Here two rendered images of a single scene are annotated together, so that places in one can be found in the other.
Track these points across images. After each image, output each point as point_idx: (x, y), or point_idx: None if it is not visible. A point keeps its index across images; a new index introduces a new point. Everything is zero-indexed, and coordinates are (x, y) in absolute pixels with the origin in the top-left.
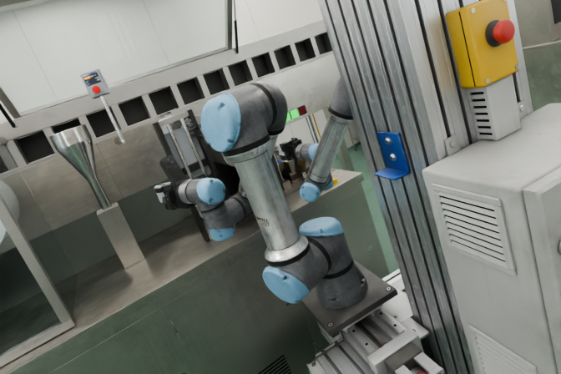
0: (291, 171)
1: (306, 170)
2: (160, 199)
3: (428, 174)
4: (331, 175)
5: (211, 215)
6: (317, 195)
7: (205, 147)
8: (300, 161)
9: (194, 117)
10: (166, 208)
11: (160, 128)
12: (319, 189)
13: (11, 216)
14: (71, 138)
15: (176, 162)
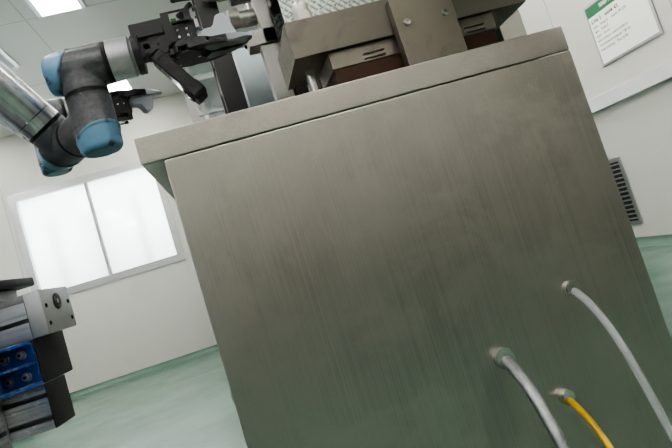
0: (286, 85)
1: (334, 85)
2: (143, 108)
3: None
4: (82, 128)
5: None
6: (41, 162)
7: (202, 28)
8: (166, 74)
9: None
10: (125, 122)
11: (191, 0)
12: (40, 150)
13: (185, 97)
14: (245, 8)
15: None
